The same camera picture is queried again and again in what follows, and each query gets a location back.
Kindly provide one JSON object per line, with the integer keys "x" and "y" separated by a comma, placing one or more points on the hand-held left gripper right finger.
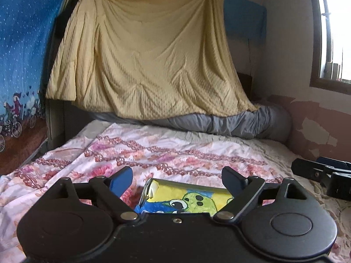
{"x": 233, "y": 180}

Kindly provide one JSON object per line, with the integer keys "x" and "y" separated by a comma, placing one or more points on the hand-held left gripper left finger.
{"x": 120, "y": 180}

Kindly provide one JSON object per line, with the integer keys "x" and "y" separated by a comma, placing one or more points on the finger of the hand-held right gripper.
{"x": 336, "y": 163}
{"x": 309, "y": 169}

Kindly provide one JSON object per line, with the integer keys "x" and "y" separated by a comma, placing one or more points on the box with cartoon lining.
{"x": 178, "y": 197}

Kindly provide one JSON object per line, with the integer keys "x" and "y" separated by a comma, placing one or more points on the cream textured bed sheet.
{"x": 334, "y": 219}

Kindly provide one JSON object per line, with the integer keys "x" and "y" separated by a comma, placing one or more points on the grey rolled duvet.
{"x": 233, "y": 126}

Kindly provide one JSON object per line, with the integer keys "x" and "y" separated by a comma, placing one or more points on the pink floral bed sheet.
{"x": 164, "y": 148}

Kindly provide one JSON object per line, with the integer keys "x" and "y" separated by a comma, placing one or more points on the dark wooden headboard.
{"x": 245, "y": 85}

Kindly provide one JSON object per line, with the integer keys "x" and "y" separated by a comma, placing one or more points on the yellow dotted blanket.
{"x": 150, "y": 60}

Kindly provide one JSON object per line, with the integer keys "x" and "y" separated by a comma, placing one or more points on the window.
{"x": 337, "y": 33}

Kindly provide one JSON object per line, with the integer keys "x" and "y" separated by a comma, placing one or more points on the blue printed curtain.
{"x": 22, "y": 46}

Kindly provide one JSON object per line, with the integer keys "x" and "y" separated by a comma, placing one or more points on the grey bed frame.
{"x": 56, "y": 126}

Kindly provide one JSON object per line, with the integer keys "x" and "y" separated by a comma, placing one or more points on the blue wall cloth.
{"x": 244, "y": 16}

